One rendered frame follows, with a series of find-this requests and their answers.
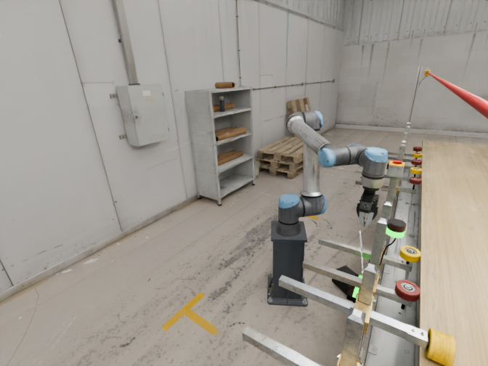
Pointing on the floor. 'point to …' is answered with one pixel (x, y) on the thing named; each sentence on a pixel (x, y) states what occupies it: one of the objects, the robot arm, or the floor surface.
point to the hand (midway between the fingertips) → (364, 224)
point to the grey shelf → (201, 146)
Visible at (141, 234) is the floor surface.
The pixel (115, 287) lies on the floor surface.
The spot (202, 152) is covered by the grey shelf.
